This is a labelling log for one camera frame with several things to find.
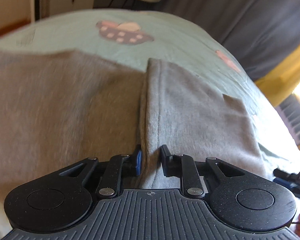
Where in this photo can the mint green patterned bedsheet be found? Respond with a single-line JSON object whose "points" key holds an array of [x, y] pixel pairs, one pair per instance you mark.
{"points": [[131, 38]]}

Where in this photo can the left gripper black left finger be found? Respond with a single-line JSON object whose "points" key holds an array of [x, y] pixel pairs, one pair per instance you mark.
{"points": [[119, 167]]}

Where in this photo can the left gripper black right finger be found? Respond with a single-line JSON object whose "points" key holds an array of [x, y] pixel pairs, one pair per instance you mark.
{"points": [[184, 168]]}

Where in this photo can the grey sweat pants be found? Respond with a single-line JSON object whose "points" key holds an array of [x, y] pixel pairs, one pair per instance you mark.
{"points": [[58, 109]]}

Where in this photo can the grey curtain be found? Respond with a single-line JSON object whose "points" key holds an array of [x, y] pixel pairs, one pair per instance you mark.
{"points": [[259, 33]]}

